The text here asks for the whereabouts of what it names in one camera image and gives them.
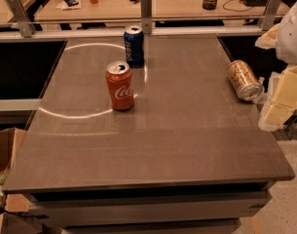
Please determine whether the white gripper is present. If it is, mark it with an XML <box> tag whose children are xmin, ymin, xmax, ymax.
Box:
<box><xmin>255</xmin><ymin>1</ymin><xmax>297</xmax><ymax>132</ymax></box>

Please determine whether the orange gold soda can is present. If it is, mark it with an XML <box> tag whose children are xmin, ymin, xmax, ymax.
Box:
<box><xmin>227</xmin><ymin>60</ymin><xmax>259</xmax><ymax>101</ymax></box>

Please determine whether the blue Pepsi can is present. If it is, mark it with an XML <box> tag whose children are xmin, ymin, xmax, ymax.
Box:
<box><xmin>124</xmin><ymin>25</ymin><xmax>144</xmax><ymax>67</ymax></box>

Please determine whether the red Coca-Cola can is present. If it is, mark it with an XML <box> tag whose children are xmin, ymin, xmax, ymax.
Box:
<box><xmin>106</xmin><ymin>60</ymin><xmax>134</xmax><ymax>111</ymax></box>

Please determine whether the black mesh pen cup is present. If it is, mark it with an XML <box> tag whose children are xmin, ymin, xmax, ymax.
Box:
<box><xmin>203</xmin><ymin>0</ymin><xmax>218</xmax><ymax>10</ymax></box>

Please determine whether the cardboard box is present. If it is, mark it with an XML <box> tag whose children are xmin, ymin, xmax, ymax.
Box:
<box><xmin>0</xmin><ymin>128</ymin><xmax>42</xmax><ymax>234</ymax></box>

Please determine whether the right metal bracket post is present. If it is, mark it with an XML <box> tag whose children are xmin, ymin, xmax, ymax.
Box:
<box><xmin>258</xmin><ymin>0</ymin><xmax>281</xmax><ymax>31</ymax></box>

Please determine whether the metal bracket post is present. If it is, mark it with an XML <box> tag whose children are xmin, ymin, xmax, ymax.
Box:
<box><xmin>140</xmin><ymin>0</ymin><xmax>152</xmax><ymax>34</ymax></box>
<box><xmin>6</xmin><ymin>0</ymin><xmax>35</xmax><ymax>38</ymax></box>
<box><xmin>258</xmin><ymin>0</ymin><xmax>281</xmax><ymax>31</ymax></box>

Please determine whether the black cable on desk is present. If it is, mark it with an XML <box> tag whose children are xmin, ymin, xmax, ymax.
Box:
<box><xmin>222</xmin><ymin>0</ymin><xmax>255</xmax><ymax>13</ymax></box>

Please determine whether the middle metal bracket post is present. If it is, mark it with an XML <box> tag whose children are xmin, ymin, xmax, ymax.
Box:
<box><xmin>140</xmin><ymin>0</ymin><xmax>152</xmax><ymax>34</ymax></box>

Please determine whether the left metal bracket post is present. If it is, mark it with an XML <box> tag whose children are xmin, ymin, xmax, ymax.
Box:
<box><xmin>6</xmin><ymin>0</ymin><xmax>35</xmax><ymax>38</ymax></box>

